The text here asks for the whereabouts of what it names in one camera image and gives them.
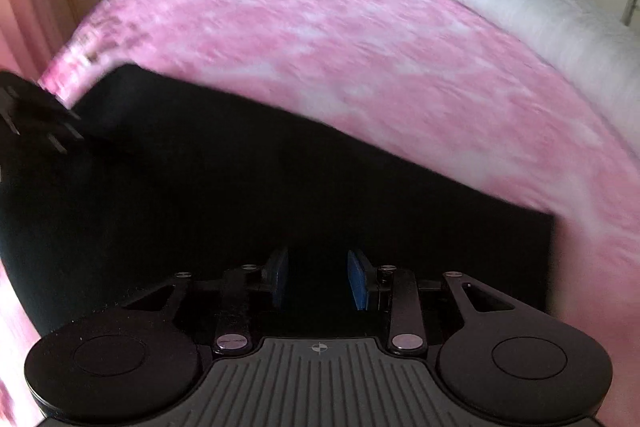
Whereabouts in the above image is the black garment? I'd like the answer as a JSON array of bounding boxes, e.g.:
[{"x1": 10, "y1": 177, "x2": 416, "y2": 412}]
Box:
[{"x1": 1, "y1": 65, "x2": 554, "y2": 334}]

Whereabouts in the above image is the pink floral blanket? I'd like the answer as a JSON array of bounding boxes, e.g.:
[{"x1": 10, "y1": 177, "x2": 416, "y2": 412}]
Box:
[{"x1": 1, "y1": 0, "x2": 639, "y2": 426}]

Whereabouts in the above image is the white striped duvet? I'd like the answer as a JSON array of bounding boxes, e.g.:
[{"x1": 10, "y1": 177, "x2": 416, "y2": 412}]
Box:
[{"x1": 457, "y1": 0, "x2": 639, "y2": 147}]

